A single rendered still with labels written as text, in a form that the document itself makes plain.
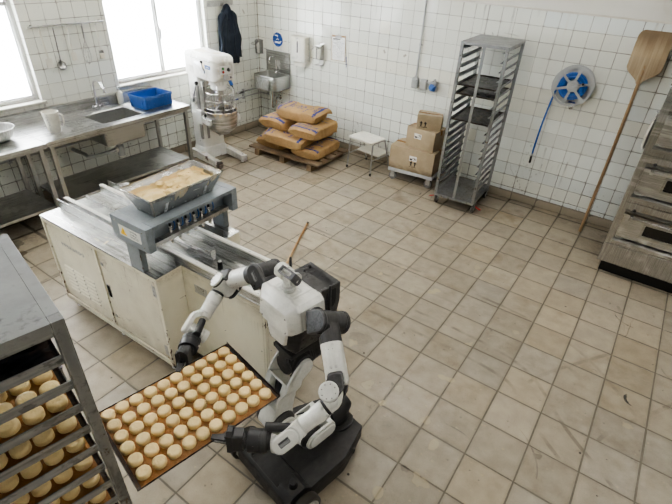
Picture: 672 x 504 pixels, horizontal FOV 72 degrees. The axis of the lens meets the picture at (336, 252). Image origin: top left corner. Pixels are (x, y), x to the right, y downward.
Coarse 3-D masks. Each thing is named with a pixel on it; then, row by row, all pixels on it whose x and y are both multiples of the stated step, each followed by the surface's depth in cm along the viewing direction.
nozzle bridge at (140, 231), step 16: (208, 192) 301; (224, 192) 302; (128, 208) 279; (176, 208) 281; (192, 208) 283; (224, 208) 312; (112, 224) 277; (128, 224) 266; (144, 224) 264; (160, 224) 266; (176, 224) 287; (192, 224) 292; (224, 224) 328; (128, 240) 274; (144, 240) 263; (160, 240) 275; (144, 256) 277; (144, 272) 282
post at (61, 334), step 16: (48, 320) 105; (64, 320) 106; (64, 336) 108; (64, 352) 110; (80, 368) 114; (80, 384) 116; (80, 400) 119; (96, 416) 124; (96, 432) 127; (112, 464) 136; (112, 480) 139; (128, 496) 147
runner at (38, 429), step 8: (72, 408) 121; (80, 408) 123; (56, 416) 119; (64, 416) 121; (72, 416) 123; (40, 424) 117; (48, 424) 118; (56, 424) 120; (24, 432) 115; (32, 432) 116; (40, 432) 118; (8, 440) 113; (16, 440) 114; (24, 440) 116; (0, 448) 112; (8, 448) 113
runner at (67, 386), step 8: (64, 384) 117; (72, 384) 118; (48, 392) 115; (56, 392) 116; (64, 392) 118; (32, 400) 112; (40, 400) 114; (48, 400) 115; (16, 408) 110; (24, 408) 112; (32, 408) 113; (0, 416) 108; (8, 416) 110; (16, 416) 111; (0, 424) 109
